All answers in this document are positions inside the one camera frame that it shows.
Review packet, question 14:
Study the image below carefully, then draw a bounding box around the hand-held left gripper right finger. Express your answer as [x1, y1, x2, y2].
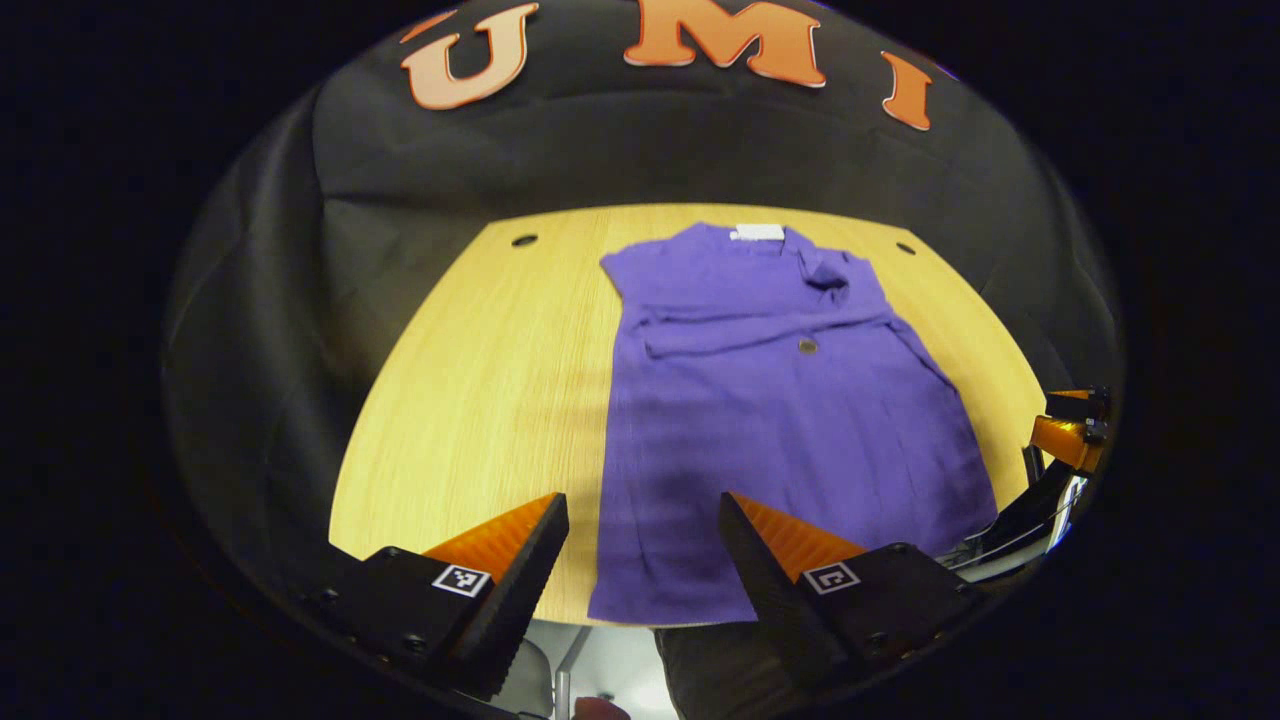
[718, 491, 989, 691]

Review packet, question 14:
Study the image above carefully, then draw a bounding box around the grey metal table leg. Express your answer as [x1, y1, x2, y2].
[552, 625, 593, 720]

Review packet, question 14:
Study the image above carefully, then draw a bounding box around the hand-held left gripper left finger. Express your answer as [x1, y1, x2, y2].
[298, 492, 571, 703]

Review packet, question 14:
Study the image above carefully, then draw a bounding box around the pale rounded object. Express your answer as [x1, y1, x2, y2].
[497, 638, 557, 717]

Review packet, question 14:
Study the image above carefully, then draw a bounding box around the purple button shirt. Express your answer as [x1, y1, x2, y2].
[587, 222, 999, 626]

